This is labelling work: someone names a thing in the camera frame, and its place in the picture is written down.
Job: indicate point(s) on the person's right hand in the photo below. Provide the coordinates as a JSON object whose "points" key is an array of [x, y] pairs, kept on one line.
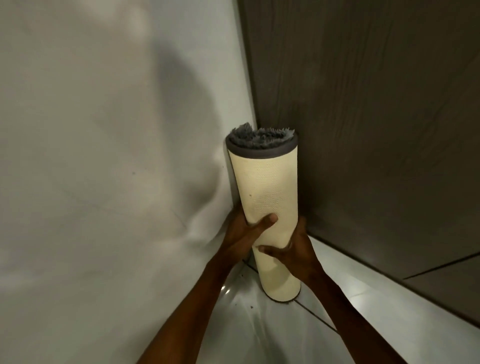
{"points": [[296, 255]]}

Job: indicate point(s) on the person's left hand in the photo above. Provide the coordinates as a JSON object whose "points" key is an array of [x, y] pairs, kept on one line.
{"points": [[240, 237]]}

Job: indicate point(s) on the person's right thumb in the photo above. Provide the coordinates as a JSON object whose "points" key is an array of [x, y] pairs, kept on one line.
{"points": [[273, 250]]}

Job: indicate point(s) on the person's left thumb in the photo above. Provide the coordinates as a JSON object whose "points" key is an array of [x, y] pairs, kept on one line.
{"points": [[264, 222]]}

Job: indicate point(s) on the grey shaggy rug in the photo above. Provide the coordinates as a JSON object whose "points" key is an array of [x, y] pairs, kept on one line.
{"points": [[268, 187]]}

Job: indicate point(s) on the person's right forearm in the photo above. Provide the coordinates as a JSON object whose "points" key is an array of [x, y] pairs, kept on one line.
{"points": [[352, 322]]}

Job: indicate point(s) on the person's left forearm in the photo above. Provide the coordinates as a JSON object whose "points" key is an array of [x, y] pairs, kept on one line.
{"points": [[183, 318]]}

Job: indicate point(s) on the dark wooden cabinet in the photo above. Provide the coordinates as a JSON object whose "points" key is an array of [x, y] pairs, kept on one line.
{"points": [[375, 131]]}

